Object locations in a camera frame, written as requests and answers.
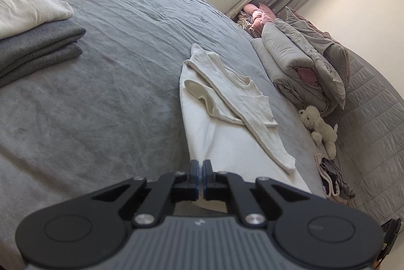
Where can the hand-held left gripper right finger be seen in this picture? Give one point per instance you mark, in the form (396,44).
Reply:
(205,177)

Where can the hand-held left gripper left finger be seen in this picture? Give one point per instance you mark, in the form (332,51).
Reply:
(196,175)

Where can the white long-sleeve sweatshirt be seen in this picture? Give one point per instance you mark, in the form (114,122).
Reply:
(227,137)

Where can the small pile of clothes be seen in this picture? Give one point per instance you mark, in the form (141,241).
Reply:
(334,178)

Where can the pink clothes pile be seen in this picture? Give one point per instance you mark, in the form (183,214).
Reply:
(258,16)

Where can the grey quilted bedspread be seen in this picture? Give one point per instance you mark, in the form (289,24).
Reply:
(372,131)

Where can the bed with grey sheet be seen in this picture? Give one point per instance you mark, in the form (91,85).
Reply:
(110,99)

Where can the white plush toy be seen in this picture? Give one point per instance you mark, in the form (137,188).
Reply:
(322,129)

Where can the light grey folded blanket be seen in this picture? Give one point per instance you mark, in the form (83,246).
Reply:
(265,58)

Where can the grey folded duvet pink lining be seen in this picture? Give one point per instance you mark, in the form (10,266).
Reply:
(290,52)

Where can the folded grey cloth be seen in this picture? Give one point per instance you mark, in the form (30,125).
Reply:
(38,49)

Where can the folded white cloth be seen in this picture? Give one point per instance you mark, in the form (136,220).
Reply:
(28,4)

